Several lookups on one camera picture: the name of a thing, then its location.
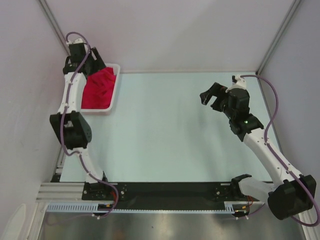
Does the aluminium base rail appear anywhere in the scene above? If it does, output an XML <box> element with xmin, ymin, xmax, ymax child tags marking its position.
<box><xmin>36</xmin><ymin>147</ymin><xmax>85</xmax><ymax>203</ymax></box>

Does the slotted cable duct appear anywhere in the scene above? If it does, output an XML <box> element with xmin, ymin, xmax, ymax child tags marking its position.
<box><xmin>46</xmin><ymin>202</ymin><xmax>235</xmax><ymax>214</ymax></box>

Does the red t shirt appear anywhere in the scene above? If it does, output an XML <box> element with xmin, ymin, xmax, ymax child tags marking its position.
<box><xmin>81</xmin><ymin>67</ymin><xmax>117</xmax><ymax>110</ymax></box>

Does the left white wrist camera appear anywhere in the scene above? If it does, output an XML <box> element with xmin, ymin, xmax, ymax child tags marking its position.
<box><xmin>66</xmin><ymin>38</ymin><xmax>84</xmax><ymax>46</ymax></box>

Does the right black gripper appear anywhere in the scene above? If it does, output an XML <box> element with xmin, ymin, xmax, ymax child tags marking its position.
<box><xmin>199</xmin><ymin>82</ymin><xmax>235</xmax><ymax>120</ymax></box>

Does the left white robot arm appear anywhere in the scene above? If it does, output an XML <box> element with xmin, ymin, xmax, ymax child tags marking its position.
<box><xmin>49</xmin><ymin>39</ymin><xmax>112</xmax><ymax>200</ymax></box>

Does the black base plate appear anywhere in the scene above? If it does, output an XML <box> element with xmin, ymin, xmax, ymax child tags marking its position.
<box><xmin>81</xmin><ymin>181</ymin><xmax>253</xmax><ymax>211</ymax></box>

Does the white plastic laundry basket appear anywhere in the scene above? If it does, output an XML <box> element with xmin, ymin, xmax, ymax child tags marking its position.
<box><xmin>81</xmin><ymin>63</ymin><xmax>121</xmax><ymax>115</ymax></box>

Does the right aluminium frame post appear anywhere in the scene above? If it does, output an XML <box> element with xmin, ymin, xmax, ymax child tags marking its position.
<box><xmin>255</xmin><ymin>0</ymin><xmax>303</xmax><ymax>75</ymax></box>

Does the aluminium frame post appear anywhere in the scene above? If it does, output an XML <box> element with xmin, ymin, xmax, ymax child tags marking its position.
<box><xmin>255</xmin><ymin>0</ymin><xmax>303</xmax><ymax>75</ymax></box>
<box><xmin>36</xmin><ymin>0</ymin><xmax>70</xmax><ymax>56</ymax></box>

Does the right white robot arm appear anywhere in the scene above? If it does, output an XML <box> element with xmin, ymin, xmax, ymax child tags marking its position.
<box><xmin>199</xmin><ymin>82</ymin><xmax>317</xmax><ymax>220</ymax></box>

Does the left aluminium frame post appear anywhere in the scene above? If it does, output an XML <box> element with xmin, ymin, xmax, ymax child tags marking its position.
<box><xmin>36</xmin><ymin>0</ymin><xmax>70</xmax><ymax>56</ymax></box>

